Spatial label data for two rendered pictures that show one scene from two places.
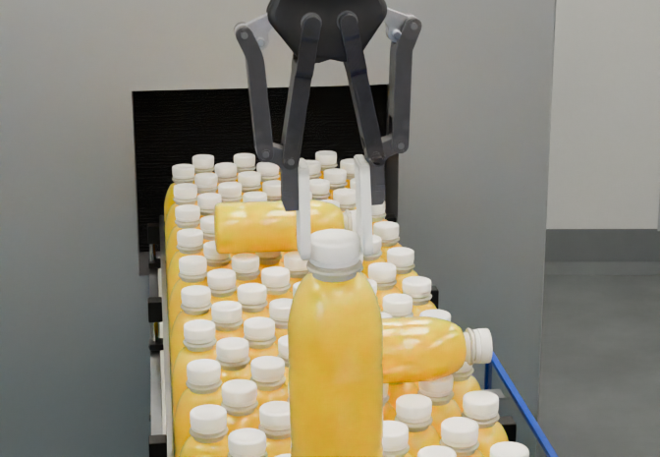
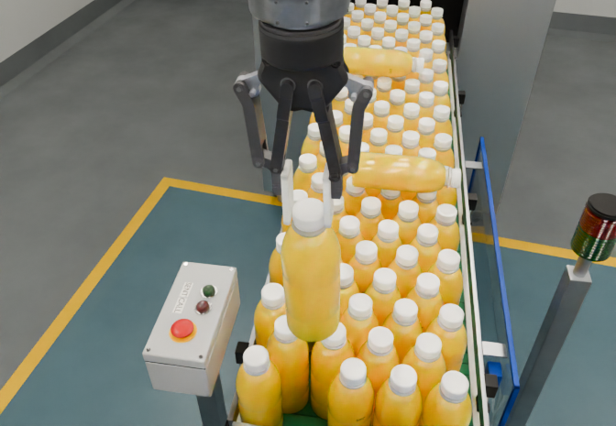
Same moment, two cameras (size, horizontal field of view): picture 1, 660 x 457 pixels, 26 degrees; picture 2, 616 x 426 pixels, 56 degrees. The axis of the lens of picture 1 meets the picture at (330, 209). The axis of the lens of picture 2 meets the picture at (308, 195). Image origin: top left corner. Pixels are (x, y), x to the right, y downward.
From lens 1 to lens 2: 0.57 m
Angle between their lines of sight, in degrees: 27
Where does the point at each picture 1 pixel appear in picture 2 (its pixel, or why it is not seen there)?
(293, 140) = (276, 157)
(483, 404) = (446, 215)
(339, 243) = (309, 217)
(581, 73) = not seen: outside the picture
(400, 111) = (353, 148)
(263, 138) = (256, 154)
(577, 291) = (568, 47)
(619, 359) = (578, 89)
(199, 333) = (314, 132)
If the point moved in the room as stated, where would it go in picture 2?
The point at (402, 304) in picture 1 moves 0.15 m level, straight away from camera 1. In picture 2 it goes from (428, 125) to (438, 95)
